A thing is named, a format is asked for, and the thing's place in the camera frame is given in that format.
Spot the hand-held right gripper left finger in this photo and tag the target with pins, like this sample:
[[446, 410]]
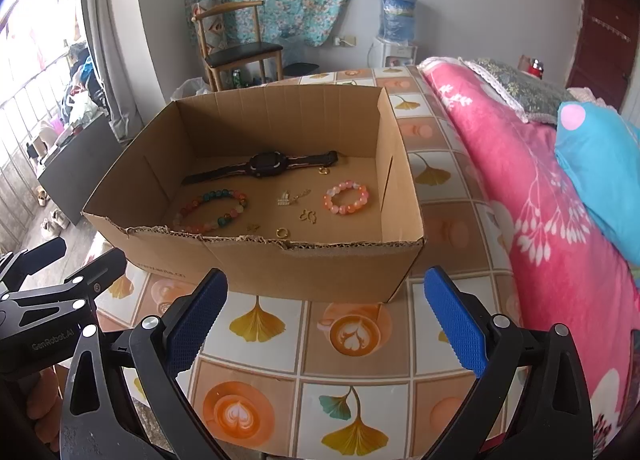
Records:
[[197, 325]]

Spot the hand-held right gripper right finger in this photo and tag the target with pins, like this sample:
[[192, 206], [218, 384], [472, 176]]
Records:
[[457, 325]]

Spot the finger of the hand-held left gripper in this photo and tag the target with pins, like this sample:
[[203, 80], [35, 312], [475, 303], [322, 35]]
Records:
[[35, 262], [100, 275]]

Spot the brown cardboard box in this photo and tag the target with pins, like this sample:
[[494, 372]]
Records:
[[300, 270]]

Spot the curly gold earring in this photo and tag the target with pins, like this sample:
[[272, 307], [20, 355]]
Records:
[[303, 214]]

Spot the purple and pink smart watch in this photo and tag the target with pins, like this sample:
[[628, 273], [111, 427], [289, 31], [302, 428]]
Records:
[[264, 164]]

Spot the person's left hand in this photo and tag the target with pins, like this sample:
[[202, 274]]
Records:
[[45, 400]]

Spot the white shoe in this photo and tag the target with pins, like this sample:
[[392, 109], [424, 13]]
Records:
[[49, 228], [62, 218]]

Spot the dark grey table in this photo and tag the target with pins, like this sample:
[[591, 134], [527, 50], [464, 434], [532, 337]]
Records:
[[85, 165]]

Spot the metal window railing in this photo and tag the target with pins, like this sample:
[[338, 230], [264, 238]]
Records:
[[20, 105]]

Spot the pink floral blanket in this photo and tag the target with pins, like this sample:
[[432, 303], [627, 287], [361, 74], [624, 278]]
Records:
[[500, 150]]

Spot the pile of clothes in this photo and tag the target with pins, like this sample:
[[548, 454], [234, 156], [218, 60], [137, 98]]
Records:
[[80, 75]]

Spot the white plastic bag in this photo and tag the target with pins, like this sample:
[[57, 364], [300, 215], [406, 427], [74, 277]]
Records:
[[192, 88]]

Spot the blue pillow with pink dot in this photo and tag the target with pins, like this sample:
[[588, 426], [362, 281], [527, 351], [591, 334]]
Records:
[[600, 165]]

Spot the grey curtain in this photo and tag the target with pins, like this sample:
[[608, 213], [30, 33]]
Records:
[[110, 40]]

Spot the grey floral pillow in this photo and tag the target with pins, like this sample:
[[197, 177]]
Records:
[[525, 85]]

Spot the wooden chair with black seat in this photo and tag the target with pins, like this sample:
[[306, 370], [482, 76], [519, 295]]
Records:
[[240, 53]]

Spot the black stool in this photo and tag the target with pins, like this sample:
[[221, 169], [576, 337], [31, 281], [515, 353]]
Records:
[[300, 69]]

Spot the white water dispenser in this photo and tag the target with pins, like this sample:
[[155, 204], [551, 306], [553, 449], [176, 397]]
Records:
[[385, 54]]

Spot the blue water bottle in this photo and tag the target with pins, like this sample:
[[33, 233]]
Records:
[[397, 15]]

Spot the dark red door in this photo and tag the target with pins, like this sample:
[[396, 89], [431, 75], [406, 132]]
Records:
[[600, 40]]

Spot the white wall socket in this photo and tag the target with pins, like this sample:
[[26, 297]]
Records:
[[345, 41]]

